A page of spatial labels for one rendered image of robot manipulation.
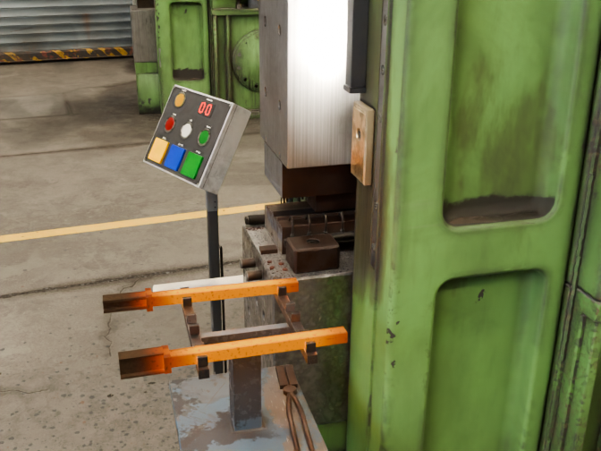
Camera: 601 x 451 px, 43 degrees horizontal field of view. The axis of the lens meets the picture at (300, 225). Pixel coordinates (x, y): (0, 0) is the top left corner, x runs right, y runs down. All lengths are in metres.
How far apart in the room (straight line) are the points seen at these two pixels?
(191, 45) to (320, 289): 5.11
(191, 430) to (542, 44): 1.10
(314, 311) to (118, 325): 1.78
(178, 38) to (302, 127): 5.04
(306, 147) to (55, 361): 1.84
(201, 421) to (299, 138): 0.69
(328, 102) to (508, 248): 0.54
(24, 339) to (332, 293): 1.95
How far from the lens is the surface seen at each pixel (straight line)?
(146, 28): 7.02
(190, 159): 2.42
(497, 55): 1.66
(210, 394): 1.83
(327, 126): 1.86
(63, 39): 9.85
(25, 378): 3.32
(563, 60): 1.72
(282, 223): 2.00
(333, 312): 1.95
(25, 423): 3.06
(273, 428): 1.72
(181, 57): 6.87
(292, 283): 1.71
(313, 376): 2.03
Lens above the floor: 1.75
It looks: 23 degrees down
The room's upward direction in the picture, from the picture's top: 1 degrees clockwise
